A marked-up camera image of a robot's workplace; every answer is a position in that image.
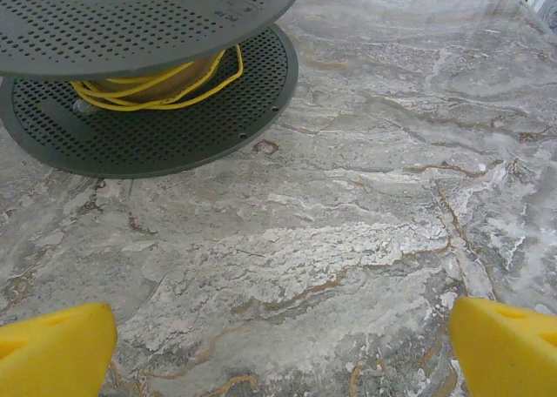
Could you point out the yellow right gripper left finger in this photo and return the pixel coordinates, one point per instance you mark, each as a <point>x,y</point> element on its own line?
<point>52,358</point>

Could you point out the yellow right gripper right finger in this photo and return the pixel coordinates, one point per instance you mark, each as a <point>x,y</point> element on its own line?
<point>509,358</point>

